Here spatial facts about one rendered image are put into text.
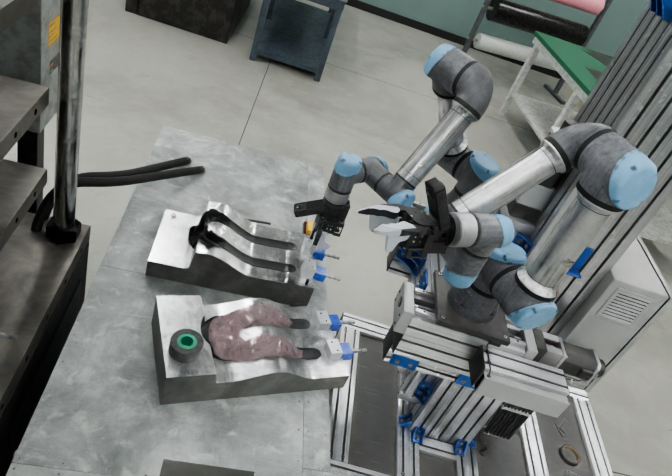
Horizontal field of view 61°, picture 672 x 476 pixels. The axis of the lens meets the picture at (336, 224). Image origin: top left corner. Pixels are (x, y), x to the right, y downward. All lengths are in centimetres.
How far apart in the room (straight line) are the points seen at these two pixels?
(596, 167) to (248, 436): 103
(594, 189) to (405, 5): 694
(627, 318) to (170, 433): 138
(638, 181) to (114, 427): 128
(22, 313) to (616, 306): 169
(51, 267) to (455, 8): 707
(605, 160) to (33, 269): 151
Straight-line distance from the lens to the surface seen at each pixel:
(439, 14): 825
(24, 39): 173
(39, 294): 176
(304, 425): 157
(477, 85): 171
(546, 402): 182
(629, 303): 196
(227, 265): 172
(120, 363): 159
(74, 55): 158
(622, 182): 134
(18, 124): 148
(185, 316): 156
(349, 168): 167
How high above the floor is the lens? 206
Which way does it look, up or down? 35 degrees down
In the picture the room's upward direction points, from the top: 22 degrees clockwise
